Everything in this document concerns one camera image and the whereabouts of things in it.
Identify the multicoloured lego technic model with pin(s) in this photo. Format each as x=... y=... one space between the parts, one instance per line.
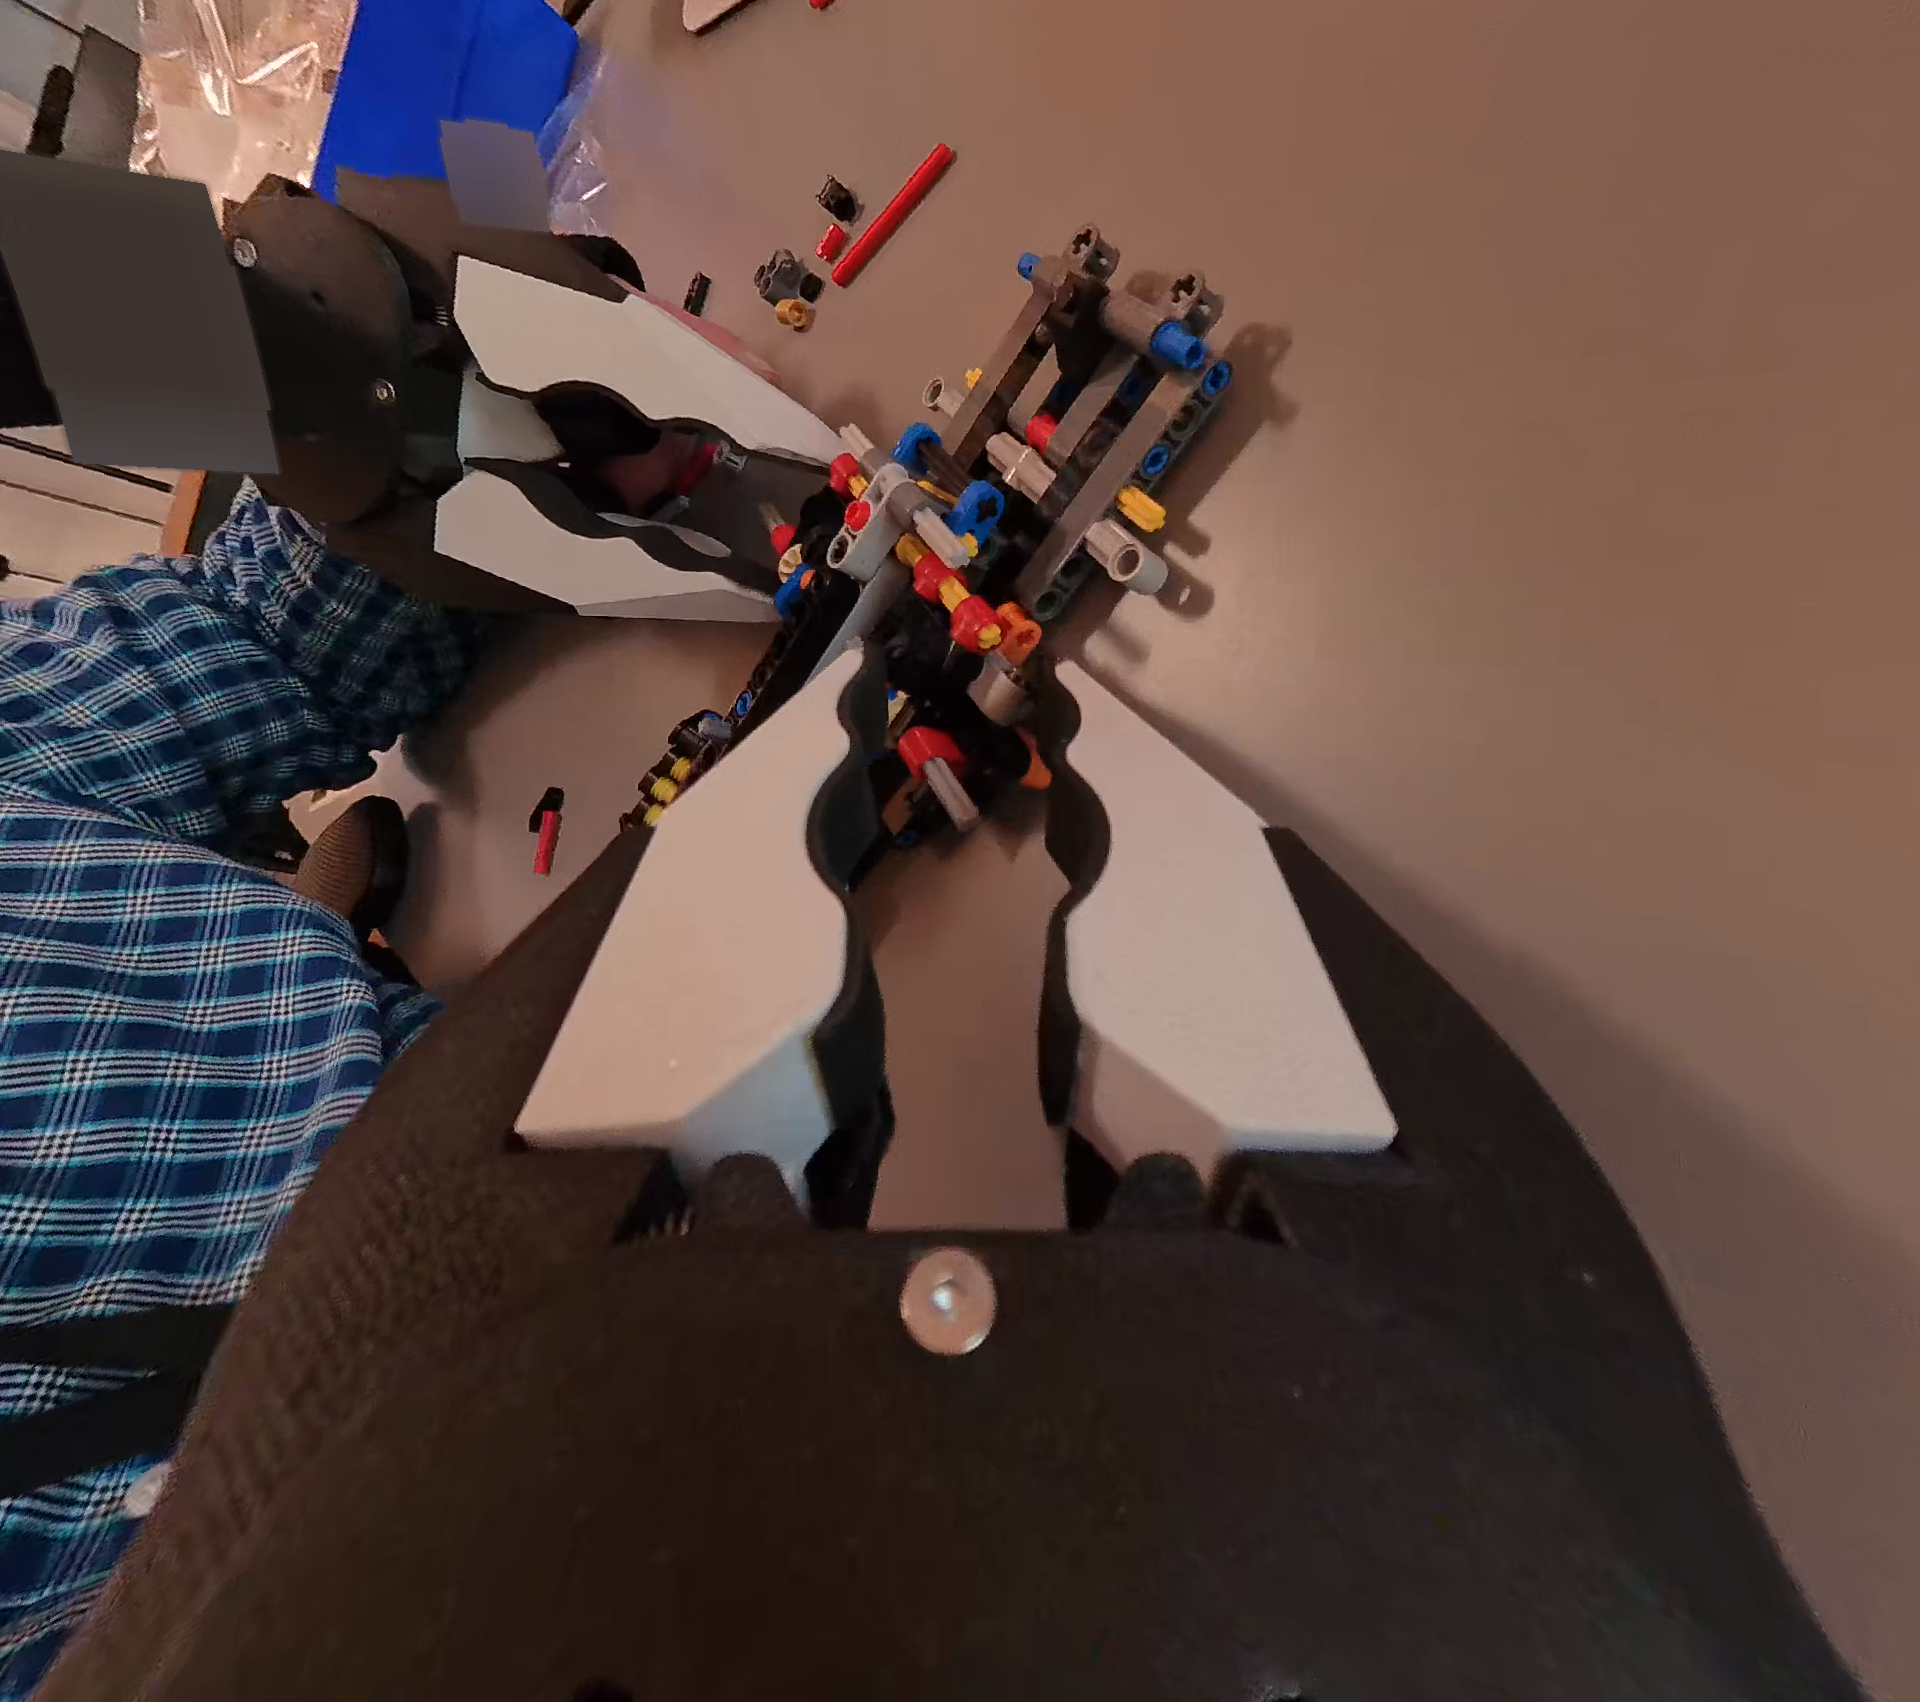
x=927 y=747

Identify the person's left forearm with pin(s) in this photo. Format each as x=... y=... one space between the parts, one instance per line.
x=224 y=653

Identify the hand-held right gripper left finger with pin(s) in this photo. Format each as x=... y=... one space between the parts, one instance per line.
x=705 y=982

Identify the dark mesh chair armrest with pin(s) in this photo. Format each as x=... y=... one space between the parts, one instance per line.
x=353 y=862

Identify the small blue bin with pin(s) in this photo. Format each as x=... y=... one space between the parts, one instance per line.
x=450 y=23

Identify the long red lego axle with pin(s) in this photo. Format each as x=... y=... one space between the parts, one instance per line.
x=893 y=213

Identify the grey double lego connector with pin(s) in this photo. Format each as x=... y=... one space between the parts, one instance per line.
x=777 y=274

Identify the crinkled clear plastic sheet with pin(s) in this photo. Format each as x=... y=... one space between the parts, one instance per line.
x=240 y=6

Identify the blue plaid shirt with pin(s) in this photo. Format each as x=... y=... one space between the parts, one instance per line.
x=150 y=1056

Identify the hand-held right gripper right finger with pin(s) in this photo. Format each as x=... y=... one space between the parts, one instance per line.
x=1214 y=982

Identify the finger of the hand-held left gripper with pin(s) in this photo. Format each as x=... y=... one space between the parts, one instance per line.
x=524 y=547
x=601 y=337

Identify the small black lego connector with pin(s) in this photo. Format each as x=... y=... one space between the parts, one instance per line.
x=836 y=199

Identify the person's left hand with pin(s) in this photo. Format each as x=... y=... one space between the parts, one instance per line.
x=661 y=486

